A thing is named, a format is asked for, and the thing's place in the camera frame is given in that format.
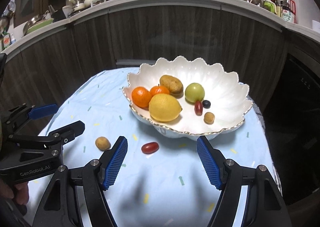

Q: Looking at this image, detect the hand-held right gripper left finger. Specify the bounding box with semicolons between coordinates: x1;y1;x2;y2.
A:
31;136;128;227

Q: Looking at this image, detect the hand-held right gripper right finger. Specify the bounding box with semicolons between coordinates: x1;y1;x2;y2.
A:
196;135;293;227

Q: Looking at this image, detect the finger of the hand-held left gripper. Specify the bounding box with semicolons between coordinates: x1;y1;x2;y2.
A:
9;120;85;151
6;103;58;140

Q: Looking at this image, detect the large orange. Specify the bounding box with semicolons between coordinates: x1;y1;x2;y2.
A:
132;87;153;108

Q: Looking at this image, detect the yellow lemon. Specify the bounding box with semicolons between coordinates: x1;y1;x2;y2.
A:
149;93;182;122

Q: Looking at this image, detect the green plum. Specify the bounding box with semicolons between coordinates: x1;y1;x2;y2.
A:
185;82;205;104

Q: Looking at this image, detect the white scalloped ceramic bowl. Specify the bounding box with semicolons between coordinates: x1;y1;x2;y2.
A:
122;55;254;140

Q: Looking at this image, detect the small orange mandarin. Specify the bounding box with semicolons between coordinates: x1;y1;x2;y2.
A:
149;85;170;98

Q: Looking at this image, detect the brown kiwi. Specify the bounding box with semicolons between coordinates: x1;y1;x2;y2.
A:
159;75;184;97

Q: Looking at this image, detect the person's left hand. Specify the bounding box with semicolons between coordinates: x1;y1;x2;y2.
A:
0;179;29;205

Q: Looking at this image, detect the light blue patterned tablecloth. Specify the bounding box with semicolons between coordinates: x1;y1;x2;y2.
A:
27;67;274;227

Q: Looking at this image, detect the dish soap bottle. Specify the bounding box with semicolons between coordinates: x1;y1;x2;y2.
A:
2;32;12;50

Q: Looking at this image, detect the green basin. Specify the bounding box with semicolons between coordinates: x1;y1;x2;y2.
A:
25;18;54;35

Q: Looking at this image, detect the black built-in oven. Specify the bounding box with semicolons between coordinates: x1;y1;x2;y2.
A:
261;52;320;205

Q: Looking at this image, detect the black knife block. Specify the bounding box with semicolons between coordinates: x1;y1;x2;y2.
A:
50;9;67;22

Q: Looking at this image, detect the dark wood kitchen cabinet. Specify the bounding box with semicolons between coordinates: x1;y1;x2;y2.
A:
0;5;288;138

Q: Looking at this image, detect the green bottle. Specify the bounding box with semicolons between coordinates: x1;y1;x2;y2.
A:
263;0;277;14

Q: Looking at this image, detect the oil bottle with red label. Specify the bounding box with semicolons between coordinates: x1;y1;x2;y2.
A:
281;0;298;24

